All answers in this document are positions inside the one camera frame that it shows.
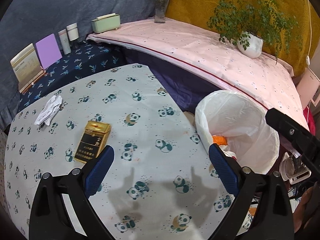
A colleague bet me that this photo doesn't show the large orange plastic bag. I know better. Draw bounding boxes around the large orange plastic bag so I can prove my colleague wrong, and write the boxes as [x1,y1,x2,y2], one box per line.
[212,135,228,146]

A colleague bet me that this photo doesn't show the gold black cigarette box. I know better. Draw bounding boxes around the gold black cigarette box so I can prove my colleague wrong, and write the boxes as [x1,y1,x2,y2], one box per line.
[74,121,111,163]

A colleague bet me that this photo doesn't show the white receipt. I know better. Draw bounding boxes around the white receipt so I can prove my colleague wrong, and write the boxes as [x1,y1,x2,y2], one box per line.
[34,95,62,126]

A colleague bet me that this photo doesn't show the white tissue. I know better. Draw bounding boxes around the white tissue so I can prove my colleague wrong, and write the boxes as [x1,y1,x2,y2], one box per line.
[220,145,237,160]

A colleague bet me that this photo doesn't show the white lined trash bin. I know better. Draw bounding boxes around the white lined trash bin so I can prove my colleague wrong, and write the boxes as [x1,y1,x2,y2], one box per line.
[195,90,280,174]

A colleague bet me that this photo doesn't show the person's right hand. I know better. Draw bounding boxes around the person's right hand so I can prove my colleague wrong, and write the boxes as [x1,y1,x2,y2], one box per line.
[292,184,317,234]

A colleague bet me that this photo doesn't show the panda print tablecloth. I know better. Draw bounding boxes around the panda print tablecloth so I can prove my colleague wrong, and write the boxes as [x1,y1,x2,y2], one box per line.
[4,64,234,239]

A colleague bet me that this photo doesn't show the pink bed sheet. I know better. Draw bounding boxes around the pink bed sheet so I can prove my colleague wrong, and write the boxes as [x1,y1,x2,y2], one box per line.
[87,19,308,128]

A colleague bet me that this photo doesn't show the navy leaf print cloth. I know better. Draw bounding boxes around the navy leaf print cloth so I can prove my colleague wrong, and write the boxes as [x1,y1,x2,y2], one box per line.
[18,41,127,112]

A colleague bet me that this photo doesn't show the open book on stand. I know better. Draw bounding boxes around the open book on stand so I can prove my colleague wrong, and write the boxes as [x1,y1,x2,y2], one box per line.
[10,43,45,94]

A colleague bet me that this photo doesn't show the purple notebook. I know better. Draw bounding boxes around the purple notebook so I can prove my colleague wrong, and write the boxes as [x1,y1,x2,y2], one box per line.
[35,34,62,70]

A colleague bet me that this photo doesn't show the white cosmetic tube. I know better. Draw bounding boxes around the white cosmetic tube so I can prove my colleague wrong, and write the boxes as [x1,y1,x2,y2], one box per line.
[58,29,71,55]

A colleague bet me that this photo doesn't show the potted green plant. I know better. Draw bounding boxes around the potted green plant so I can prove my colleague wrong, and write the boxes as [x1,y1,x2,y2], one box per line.
[207,0,303,56]

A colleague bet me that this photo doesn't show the white cosmetic jar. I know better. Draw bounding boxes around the white cosmetic jar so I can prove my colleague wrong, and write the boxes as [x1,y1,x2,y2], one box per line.
[66,23,79,50]

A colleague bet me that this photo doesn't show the green tissue box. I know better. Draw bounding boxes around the green tissue box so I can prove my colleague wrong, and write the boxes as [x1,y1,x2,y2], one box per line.
[91,13,120,34]

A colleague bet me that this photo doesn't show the yellow blanket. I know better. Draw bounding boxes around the yellow blanket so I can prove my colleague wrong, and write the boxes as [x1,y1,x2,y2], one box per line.
[166,0,319,77]

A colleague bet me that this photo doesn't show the blue grey blanket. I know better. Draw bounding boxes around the blue grey blanket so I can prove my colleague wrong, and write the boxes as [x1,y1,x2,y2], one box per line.
[1,0,155,130]

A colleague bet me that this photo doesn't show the white power cable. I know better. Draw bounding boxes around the white power cable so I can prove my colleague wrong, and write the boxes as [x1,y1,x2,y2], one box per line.
[305,2,313,67]

